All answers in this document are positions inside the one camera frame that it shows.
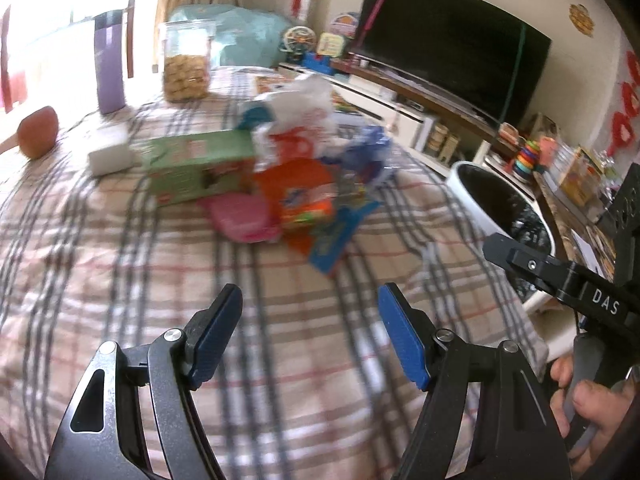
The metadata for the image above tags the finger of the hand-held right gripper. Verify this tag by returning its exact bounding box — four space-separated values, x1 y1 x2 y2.
482 232 576 301

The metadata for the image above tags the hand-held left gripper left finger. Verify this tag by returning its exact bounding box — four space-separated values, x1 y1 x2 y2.
44 283 244 480

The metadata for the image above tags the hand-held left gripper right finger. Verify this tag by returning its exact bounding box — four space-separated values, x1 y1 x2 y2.
377 282 573 480

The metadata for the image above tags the white round trash bin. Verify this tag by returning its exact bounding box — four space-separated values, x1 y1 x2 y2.
445 161 563 316

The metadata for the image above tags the blue snack packet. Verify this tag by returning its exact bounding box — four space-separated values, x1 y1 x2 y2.
307 200 383 275

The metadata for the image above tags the orange snack packet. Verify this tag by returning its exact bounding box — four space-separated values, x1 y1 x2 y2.
252 157 337 256

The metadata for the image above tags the green cardboard box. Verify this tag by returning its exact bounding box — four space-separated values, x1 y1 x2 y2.
131 130 258 206

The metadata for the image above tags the blue clear plastic bag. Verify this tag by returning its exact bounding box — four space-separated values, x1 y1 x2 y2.
335 125 396 186

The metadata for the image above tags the white plastic bag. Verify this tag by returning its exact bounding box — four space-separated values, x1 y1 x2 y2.
250 74 346 171

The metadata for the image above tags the person's right hand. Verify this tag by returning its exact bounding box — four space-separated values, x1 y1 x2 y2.
549 356 635 479

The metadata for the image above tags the white low stool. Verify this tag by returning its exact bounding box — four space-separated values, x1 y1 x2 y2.
520 290 578 361

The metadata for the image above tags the yellow toy box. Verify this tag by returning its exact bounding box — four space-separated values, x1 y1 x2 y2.
557 146 606 208

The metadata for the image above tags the plaid tablecloth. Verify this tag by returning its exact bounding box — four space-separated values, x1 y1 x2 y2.
0 66 548 480

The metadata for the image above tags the white tissue pack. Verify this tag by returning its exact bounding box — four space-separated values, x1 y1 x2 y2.
87 125 137 177

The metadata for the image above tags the white television stand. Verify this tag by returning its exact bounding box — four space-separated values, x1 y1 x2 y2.
277 57 541 186

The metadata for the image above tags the black flat television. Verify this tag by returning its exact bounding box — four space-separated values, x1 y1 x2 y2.
348 0 552 128

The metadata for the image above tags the orange picture book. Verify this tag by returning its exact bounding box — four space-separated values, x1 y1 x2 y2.
255 74 381 131

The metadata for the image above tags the clear cookie jar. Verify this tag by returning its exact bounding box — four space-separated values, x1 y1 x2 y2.
161 19 217 103

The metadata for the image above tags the reddish brown fruit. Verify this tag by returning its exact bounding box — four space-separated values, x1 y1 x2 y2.
19 106 59 161

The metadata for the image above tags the blue toy block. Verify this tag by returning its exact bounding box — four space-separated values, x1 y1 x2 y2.
302 51 335 76

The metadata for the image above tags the purple drink bottle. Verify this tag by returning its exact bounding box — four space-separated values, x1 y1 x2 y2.
92 10 127 115

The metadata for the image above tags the colourful square sign card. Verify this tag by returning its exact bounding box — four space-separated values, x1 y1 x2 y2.
316 32 351 58

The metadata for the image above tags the colourful round sign card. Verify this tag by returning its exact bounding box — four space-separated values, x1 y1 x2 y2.
329 11 363 38

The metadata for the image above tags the ferris wheel toy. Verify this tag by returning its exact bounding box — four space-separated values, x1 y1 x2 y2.
278 25 317 66

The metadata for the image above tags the teal plastic-covered bundle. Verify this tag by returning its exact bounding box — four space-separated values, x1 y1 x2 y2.
167 4 306 68

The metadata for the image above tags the red hanging cloth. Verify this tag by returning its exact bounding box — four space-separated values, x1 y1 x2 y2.
0 5 28 111

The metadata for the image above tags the rainbow stacking ring toy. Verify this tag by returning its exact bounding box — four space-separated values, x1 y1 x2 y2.
510 140 543 181

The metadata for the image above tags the red paper wall garland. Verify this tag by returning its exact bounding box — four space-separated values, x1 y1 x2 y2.
607 50 640 161

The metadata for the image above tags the red gold wall sticker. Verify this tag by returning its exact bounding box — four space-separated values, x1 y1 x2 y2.
569 4 595 37

